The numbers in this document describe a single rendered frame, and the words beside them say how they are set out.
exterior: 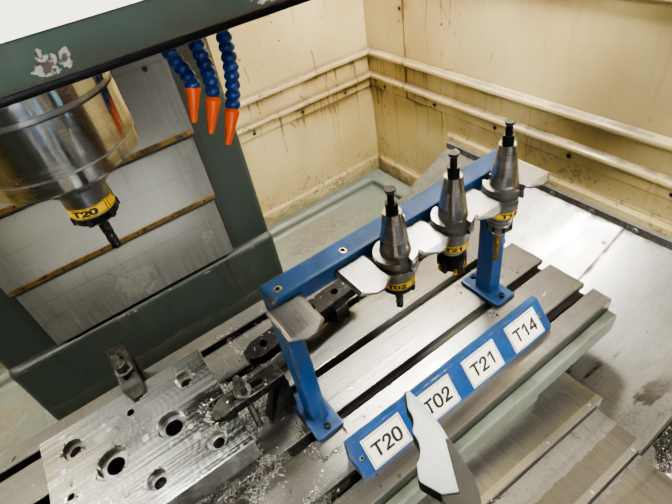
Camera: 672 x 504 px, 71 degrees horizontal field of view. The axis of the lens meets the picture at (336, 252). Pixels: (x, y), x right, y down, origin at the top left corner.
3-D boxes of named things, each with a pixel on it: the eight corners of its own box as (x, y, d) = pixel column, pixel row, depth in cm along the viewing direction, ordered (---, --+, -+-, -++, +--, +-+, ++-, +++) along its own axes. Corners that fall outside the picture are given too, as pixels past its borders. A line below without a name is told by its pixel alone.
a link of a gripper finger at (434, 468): (406, 419, 44) (417, 528, 37) (402, 384, 40) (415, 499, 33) (439, 417, 44) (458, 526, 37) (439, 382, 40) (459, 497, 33)
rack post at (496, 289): (514, 295, 97) (533, 174, 77) (497, 309, 95) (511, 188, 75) (477, 271, 103) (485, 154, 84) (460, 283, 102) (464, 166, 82)
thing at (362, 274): (397, 282, 62) (396, 278, 62) (366, 303, 60) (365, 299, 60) (364, 257, 67) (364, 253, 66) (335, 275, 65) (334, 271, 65)
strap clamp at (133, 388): (167, 418, 88) (133, 373, 78) (151, 429, 86) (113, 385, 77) (146, 373, 96) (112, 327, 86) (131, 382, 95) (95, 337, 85)
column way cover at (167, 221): (240, 251, 121) (162, 47, 87) (53, 352, 104) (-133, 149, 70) (232, 242, 124) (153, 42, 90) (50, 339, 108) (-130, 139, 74)
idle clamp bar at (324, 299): (360, 307, 101) (356, 286, 97) (261, 383, 90) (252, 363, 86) (345, 295, 104) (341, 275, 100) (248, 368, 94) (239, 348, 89)
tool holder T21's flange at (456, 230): (456, 209, 73) (457, 196, 71) (482, 229, 69) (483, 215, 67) (422, 224, 71) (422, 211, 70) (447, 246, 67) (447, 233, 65)
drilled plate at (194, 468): (262, 455, 75) (254, 440, 72) (83, 585, 65) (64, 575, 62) (206, 364, 91) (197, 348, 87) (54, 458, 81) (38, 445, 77)
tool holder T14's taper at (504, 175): (497, 171, 74) (501, 132, 70) (524, 178, 72) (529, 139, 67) (483, 185, 72) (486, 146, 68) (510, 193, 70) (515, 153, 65)
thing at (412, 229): (456, 243, 66) (456, 239, 66) (428, 262, 64) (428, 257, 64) (421, 222, 71) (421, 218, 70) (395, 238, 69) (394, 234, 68)
